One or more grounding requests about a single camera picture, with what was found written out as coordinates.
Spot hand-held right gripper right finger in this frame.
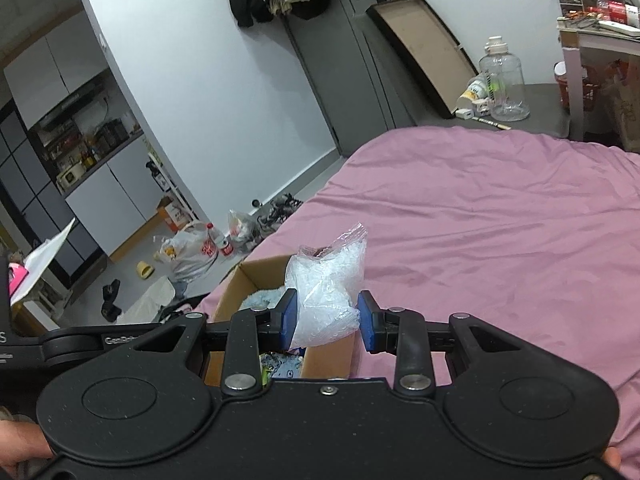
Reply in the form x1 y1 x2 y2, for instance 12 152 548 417
356 290 557 395

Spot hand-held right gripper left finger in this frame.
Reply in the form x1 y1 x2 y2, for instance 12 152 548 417
100 287 301 396

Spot clear bag of white filling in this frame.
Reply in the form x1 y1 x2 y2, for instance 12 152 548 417
284 222 369 350

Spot blue white printed cloth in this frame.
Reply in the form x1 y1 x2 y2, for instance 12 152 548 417
259 351 306 380

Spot brown cardboard box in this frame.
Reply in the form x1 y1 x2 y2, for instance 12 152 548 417
202 255 359 387

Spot person's left hand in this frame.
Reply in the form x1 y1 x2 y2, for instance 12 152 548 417
0 419 54 467

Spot black slipper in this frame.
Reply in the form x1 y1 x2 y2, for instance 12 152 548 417
101 280 124 324

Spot white paper sheet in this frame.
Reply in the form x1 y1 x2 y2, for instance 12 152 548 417
22 217 76 281

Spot clear plastic trash bag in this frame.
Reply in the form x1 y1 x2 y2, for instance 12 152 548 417
227 209 261 254

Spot red label water bottle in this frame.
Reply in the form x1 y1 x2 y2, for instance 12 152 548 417
206 222 234 257

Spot black cloth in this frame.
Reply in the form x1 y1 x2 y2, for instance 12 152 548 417
157 302 194 324

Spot white red print plastic bag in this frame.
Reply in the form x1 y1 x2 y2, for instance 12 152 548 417
152 221 221 281

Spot pink bed sheet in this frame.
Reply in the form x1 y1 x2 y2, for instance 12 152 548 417
192 126 640 461

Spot orange cardboard box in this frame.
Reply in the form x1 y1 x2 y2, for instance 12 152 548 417
156 197 194 234

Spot dark grid cabinet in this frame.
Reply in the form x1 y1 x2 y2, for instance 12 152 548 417
0 100 109 286

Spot white kitchen cabinet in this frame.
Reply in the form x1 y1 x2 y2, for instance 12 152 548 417
65 137 174 254

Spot shelf of jars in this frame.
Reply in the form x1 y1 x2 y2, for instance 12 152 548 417
27 85 146 181

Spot yellow white canister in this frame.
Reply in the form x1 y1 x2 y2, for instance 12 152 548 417
459 77 489 109

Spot grey door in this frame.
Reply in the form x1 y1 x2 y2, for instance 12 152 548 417
285 0 419 159

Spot large clear water jug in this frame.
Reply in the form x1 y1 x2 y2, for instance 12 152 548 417
479 36 531 122

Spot black framed cardboard tray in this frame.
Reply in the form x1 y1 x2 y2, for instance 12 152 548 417
366 0 480 120

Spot white desk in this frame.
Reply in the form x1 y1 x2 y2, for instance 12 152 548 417
557 20 640 142

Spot white power strip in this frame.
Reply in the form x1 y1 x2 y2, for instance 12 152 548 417
597 20 640 37

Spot red white can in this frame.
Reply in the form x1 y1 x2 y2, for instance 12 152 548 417
595 0 640 24

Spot white wire rack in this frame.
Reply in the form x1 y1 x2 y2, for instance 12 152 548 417
142 135 201 226

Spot white wall cabinet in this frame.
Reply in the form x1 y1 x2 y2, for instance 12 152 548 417
2 10 111 129

